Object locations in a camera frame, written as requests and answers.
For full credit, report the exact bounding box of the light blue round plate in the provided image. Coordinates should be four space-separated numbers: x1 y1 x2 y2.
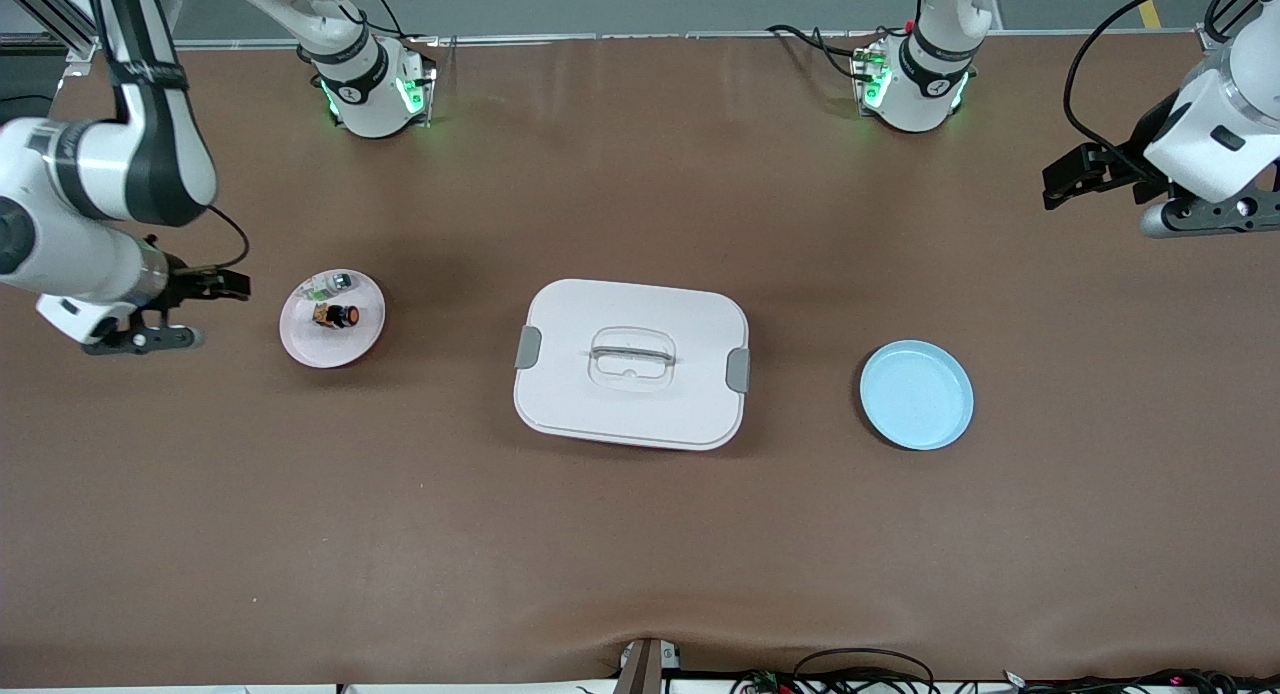
859 339 975 451

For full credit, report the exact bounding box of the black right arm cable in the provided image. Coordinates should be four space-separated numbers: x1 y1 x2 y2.
205 204 252 271

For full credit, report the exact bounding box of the black base cable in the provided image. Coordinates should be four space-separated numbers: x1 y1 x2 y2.
765 22 906 85

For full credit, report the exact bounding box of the metal table edge bracket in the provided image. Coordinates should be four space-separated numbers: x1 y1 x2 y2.
613 638 682 694

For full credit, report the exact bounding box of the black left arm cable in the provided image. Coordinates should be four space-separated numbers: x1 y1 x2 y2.
1064 0 1256 181

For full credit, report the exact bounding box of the black cable bundle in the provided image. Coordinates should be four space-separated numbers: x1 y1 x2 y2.
730 648 1280 694

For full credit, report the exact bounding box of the pale pink round plate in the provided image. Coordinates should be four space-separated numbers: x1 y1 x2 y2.
279 269 387 369

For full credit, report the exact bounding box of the white lidded storage box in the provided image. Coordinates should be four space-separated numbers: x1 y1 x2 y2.
513 279 751 451

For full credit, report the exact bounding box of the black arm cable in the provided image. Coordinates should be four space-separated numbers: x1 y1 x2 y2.
205 204 252 271
1064 0 1256 181

